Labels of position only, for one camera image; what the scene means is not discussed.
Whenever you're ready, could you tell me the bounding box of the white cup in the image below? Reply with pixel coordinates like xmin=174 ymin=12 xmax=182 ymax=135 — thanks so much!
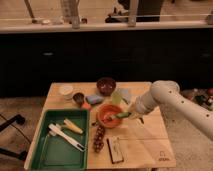
xmin=59 ymin=85 xmax=73 ymax=100

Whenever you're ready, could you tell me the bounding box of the black chair base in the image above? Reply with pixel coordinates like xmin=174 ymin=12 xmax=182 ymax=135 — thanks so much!
xmin=0 ymin=114 xmax=30 ymax=161

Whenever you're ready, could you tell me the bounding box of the grey blue cloth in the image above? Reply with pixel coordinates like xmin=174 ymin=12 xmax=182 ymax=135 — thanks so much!
xmin=120 ymin=88 xmax=131 ymax=104

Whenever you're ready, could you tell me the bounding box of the green pepper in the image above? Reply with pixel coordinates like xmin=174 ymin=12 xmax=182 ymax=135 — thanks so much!
xmin=107 ymin=112 xmax=131 ymax=121

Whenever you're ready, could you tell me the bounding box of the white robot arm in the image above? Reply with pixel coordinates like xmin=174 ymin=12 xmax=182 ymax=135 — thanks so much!
xmin=128 ymin=80 xmax=213 ymax=141

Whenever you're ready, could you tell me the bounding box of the dark red bowl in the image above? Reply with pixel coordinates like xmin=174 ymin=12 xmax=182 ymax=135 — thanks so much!
xmin=96 ymin=77 xmax=116 ymax=96

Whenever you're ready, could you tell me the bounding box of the green plastic cup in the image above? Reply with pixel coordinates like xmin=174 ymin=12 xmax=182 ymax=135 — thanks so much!
xmin=111 ymin=91 xmax=122 ymax=105

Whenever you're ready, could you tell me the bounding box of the bunch of dark grapes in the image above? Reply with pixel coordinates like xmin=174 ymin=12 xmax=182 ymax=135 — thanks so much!
xmin=93 ymin=125 xmax=105 ymax=153

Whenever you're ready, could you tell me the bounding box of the yellow corn cob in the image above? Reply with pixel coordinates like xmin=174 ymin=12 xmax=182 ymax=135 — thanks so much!
xmin=64 ymin=119 xmax=83 ymax=134

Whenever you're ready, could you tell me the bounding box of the small dark metal cup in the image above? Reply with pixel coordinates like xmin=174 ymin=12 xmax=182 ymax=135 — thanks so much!
xmin=73 ymin=93 xmax=84 ymax=107

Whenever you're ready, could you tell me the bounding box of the white kitchen utensil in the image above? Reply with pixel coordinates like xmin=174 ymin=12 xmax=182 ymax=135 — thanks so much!
xmin=48 ymin=124 xmax=85 ymax=152

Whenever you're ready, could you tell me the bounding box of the small orange fruit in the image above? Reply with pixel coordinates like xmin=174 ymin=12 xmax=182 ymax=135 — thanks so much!
xmin=82 ymin=102 xmax=91 ymax=110

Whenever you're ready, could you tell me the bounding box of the orange bowl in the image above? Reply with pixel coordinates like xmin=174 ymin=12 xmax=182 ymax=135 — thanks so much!
xmin=96 ymin=104 xmax=122 ymax=129

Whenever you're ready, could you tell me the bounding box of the green plastic tray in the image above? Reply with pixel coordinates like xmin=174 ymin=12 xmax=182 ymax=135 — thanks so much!
xmin=29 ymin=109 xmax=89 ymax=171

